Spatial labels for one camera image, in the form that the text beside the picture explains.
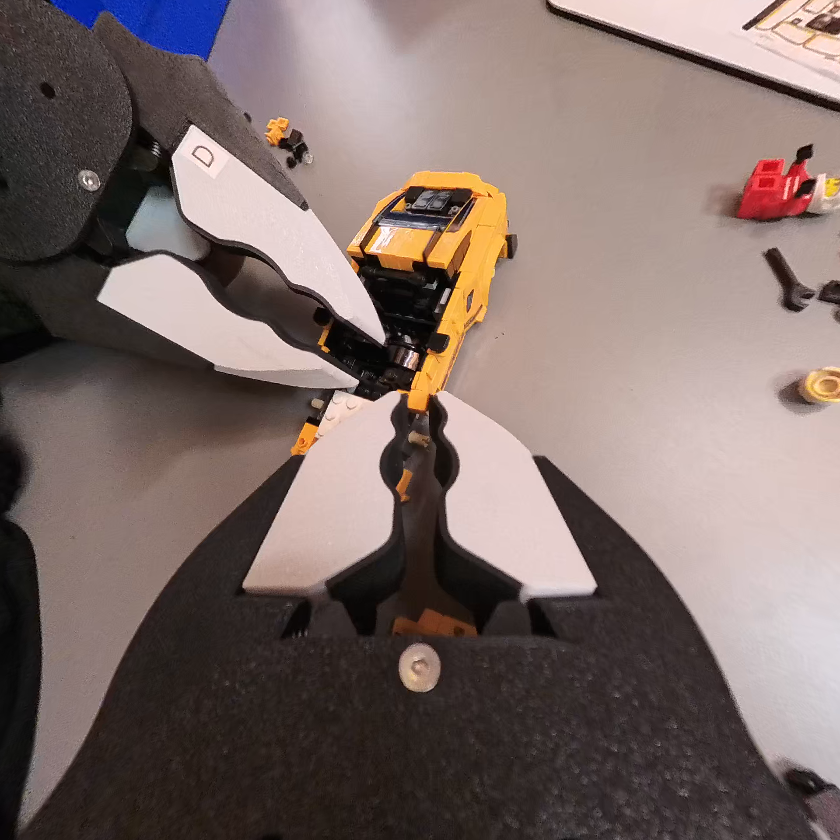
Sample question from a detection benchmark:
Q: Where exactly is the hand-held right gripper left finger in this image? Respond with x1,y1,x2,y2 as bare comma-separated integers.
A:
241,392,406,618

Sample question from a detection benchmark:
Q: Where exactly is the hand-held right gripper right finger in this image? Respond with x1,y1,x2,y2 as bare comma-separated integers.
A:
432,392,598,621

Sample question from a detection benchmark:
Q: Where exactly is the red lego minifigure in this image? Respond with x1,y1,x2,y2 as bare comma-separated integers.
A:
735,144,840,221

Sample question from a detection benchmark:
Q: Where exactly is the blue plastic bin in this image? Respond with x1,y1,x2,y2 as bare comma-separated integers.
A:
49,0,231,63

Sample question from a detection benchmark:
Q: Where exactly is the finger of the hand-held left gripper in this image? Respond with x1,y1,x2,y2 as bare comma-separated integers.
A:
169,125,387,345
96,251,361,390

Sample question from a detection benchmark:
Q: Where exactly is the black lego wrench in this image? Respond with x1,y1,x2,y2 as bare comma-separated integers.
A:
763,247,816,312

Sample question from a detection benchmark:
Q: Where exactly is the white book stand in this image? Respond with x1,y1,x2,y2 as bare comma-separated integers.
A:
546,0,840,111

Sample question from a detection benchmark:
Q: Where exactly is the lego sticker sheet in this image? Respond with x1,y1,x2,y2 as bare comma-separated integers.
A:
742,0,840,63

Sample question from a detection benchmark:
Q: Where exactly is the tan lego hair piece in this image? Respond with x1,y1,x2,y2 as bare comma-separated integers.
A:
797,367,840,404

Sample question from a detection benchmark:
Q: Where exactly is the black lego tire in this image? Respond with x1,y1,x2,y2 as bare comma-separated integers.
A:
783,766,834,798

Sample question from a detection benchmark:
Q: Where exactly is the yellow lego car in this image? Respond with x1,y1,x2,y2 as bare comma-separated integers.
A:
290,171,519,639

